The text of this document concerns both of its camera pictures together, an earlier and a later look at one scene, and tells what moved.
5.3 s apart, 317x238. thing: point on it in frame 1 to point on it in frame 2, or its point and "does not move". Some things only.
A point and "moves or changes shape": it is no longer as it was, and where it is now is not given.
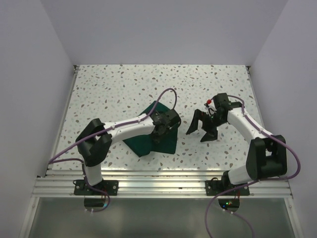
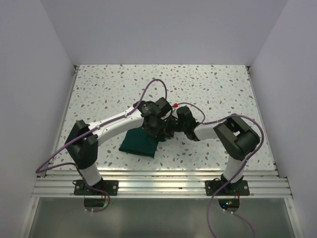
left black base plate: (81, 188) does not move
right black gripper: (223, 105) to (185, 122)
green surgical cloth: (144, 145) moves or changes shape
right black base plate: (213, 187) does not move
